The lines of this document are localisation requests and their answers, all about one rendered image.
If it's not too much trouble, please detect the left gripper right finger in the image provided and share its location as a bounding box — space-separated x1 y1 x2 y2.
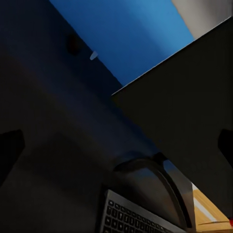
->
217 129 233 168

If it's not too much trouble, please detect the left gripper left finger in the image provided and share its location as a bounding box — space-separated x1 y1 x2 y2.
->
0 129 25 188

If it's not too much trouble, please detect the monitor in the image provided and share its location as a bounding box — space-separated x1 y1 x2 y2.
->
109 16 233 228

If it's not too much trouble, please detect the keyboard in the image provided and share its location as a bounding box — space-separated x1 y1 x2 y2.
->
99 189 187 233

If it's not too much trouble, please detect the mouse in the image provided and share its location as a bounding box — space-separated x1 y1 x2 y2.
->
69 32 83 52

